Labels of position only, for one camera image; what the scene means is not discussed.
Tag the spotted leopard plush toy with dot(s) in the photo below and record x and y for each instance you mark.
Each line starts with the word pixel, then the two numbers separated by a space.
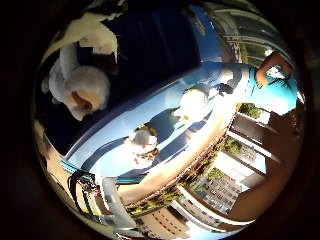
pixel 144 144

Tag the white dog plush toy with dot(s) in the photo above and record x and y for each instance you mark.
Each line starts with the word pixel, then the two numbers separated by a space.
pixel 81 88

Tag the dark blue plastic container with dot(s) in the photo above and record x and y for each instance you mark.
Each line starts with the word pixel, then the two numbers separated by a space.
pixel 150 56

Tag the round green plush toy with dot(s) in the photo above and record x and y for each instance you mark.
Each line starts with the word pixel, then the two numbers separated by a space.
pixel 194 105

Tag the person in teal shirt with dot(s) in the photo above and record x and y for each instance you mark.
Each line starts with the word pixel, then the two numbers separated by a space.
pixel 275 95

